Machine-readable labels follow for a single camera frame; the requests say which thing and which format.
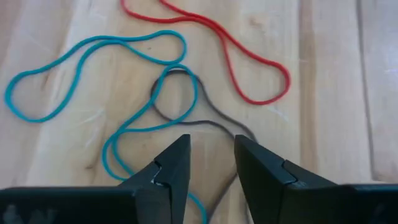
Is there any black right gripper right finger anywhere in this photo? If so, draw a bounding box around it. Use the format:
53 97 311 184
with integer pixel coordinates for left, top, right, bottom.
234 134 398 224

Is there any dark grey rubber band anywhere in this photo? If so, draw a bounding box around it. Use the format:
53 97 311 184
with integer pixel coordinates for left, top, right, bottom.
150 69 258 220

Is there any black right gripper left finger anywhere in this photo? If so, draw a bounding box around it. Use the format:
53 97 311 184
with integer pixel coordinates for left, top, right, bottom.
0 133 192 224

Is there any red rubber band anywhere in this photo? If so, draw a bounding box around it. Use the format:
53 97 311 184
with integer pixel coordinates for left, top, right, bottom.
120 0 292 106

